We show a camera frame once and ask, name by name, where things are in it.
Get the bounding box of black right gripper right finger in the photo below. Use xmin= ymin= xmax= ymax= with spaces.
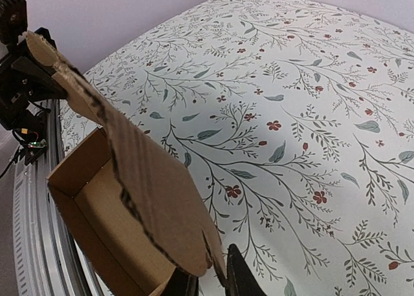
xmin=225 ymin=244 xmax=266 ymax=296

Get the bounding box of brown cardboard box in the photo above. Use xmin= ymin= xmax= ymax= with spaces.
xmin=26 ymin=32 xmax=227 ymax=295

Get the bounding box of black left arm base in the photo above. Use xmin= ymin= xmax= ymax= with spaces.
xmin=12 ymin=109 xmax=49 ymax=165

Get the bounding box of aluminium front rail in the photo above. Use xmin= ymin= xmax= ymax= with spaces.
xmin=13 ymin=100 xmax=111 ymax=295

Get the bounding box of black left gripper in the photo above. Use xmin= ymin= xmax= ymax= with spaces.
xmin=1 ymin=0 xmax=67 ymax=130

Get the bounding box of floral patterned table mat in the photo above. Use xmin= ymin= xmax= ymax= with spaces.
xmin=58 ymin=0 xmax=414 ymax=296

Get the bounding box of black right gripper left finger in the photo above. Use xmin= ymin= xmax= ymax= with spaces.
xmin=164 ymin=268 xmax=199 ymax=296

